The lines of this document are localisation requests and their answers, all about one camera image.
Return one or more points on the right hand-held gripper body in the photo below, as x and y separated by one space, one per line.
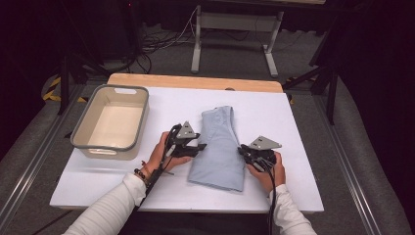
264 145

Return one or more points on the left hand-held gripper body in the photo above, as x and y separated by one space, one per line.
182 133

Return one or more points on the light blue knit shirt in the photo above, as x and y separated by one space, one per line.
218 153

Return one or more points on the beige plastic bin grey rim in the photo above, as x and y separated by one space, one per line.
114 127

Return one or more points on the person's right hand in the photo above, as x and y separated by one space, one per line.
277 179

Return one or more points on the person's left hand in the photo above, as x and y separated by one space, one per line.
156 160

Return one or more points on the wooden table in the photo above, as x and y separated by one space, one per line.
182 81

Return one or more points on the white table board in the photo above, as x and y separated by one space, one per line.
130 182

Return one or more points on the black tripod stand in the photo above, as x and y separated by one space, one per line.
328 84
65 78

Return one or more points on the yellow black hazard tape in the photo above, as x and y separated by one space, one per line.
52 88

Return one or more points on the aluminium floor rail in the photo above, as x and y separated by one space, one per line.
29 173
350 169

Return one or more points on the grey metal desk frame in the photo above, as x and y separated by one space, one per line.
235 21

